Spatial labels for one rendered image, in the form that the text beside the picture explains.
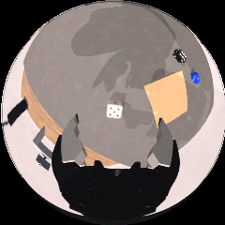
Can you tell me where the white die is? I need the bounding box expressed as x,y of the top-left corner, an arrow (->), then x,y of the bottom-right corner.
107,100 -> 123,118

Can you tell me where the tan flat mat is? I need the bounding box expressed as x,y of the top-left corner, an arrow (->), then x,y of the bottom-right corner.
144,70 -> 188,128

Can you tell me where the blue die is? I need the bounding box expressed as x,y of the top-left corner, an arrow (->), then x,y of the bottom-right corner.
190,72 -> 200,84

